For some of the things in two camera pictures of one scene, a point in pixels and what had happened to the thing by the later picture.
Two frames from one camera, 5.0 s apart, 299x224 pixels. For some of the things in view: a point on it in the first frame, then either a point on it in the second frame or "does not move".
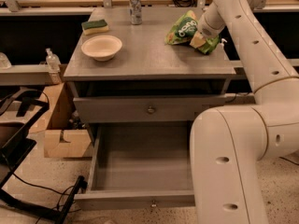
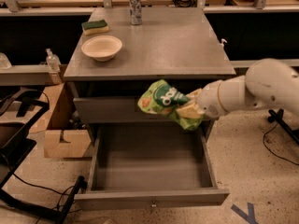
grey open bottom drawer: x=142 y=165 does not move
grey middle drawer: x=144 y=108 does not move
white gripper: x=206 y=29 to x=209 y=99
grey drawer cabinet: x=135 y=90 does not move
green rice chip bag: x=184 y=28 to x=158 y=97
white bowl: x=101 y=47 does not move
